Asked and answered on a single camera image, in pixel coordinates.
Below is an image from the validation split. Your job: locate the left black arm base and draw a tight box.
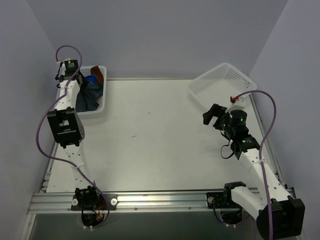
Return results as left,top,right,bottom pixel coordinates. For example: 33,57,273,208
70,186,118,229

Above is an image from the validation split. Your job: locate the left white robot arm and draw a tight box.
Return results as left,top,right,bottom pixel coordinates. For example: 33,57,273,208
47,58,90,192

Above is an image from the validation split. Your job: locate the brown towel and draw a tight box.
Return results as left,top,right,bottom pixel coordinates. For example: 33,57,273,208
90,65,104,85

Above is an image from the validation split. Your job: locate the aluminium front rail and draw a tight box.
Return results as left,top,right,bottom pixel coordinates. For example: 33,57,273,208
27,189,223,214

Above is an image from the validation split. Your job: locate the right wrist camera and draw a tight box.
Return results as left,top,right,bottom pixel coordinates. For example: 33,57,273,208
228,97,246,112

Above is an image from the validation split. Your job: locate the right white plastic basket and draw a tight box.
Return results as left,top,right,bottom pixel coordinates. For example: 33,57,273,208
188,62,258,110

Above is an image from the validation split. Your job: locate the white plastic basket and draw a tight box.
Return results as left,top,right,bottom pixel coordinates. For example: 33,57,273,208
77,65,107,120
188,62,258,110

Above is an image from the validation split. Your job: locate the bright blue towel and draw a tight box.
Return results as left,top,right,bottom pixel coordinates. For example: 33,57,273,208
85,75,98,84

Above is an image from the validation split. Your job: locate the dark navy towel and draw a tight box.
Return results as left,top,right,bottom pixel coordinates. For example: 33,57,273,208
75,81,104,113

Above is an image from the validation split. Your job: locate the left white plastic basket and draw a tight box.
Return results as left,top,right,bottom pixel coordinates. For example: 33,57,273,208
77,65,107,120

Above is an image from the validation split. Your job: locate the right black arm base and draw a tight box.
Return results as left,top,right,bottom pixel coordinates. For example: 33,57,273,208
206,181,246,228

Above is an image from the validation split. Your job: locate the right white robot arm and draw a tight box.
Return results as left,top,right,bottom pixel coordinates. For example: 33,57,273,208
202,104,305,240

